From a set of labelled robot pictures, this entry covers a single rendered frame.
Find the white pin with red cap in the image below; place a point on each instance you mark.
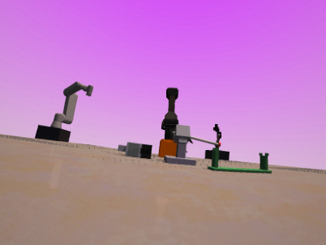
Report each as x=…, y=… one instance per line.
x=207, y=141

